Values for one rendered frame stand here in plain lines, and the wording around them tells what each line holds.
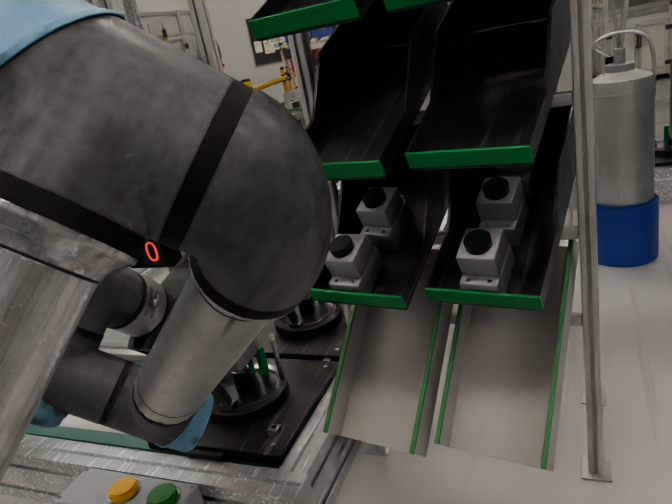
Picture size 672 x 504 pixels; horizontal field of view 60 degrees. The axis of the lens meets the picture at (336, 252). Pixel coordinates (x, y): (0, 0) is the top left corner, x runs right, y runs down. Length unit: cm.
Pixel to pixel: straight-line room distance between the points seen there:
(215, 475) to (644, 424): 65
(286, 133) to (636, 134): 116
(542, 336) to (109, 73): 60
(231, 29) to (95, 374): 1167
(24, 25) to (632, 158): 128
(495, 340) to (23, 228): 60
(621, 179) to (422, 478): 84
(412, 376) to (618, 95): 85
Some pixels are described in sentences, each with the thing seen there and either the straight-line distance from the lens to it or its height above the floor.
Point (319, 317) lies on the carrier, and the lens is 115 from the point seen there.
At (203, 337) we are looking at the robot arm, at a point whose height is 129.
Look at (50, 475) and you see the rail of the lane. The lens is 111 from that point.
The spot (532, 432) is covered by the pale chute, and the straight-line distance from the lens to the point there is 76.
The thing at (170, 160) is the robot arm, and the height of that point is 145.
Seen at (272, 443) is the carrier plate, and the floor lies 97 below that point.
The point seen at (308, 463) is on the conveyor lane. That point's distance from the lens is 85.
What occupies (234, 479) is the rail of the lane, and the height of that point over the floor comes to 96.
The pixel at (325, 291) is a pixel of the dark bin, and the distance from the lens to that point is 72.
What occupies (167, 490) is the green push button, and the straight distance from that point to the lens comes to 88.
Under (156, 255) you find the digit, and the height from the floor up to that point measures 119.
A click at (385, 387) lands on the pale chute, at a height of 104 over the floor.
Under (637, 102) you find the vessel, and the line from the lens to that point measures 143.
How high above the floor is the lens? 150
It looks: 21 degrees down
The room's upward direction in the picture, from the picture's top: 11 degrees counter-clockwise
